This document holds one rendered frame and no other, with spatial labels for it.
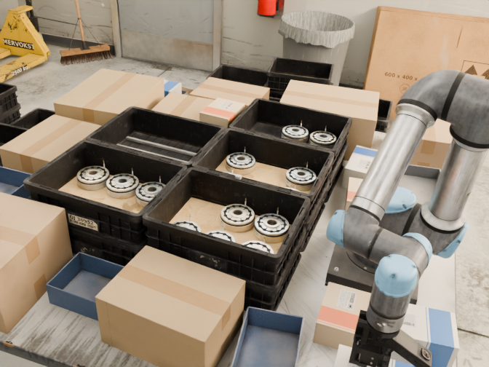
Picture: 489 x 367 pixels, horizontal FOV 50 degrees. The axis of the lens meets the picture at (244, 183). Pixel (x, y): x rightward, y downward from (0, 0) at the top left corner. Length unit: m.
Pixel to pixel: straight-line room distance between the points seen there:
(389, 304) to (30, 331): 0.92
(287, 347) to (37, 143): 1.14
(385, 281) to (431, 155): 1.20
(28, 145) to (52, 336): 0.77
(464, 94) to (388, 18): 3.07
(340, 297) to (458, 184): 0.43
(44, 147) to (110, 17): 3.41
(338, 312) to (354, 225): 0.35
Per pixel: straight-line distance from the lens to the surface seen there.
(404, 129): 1.23
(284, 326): 1.44
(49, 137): 2.03
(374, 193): 1.17
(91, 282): 1.60
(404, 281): 1.04
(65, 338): 1.48
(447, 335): 1.45
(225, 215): 1.56
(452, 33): 4.31
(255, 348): 1.41
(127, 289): 1.34
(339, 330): 1.39
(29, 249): 1.48
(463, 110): 1.26
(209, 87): 2.40
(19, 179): 1.91
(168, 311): 1.28
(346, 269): 1.60
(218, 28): 4.76
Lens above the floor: 1.79
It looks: 33 degrees down
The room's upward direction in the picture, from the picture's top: 3 degrees clockwise
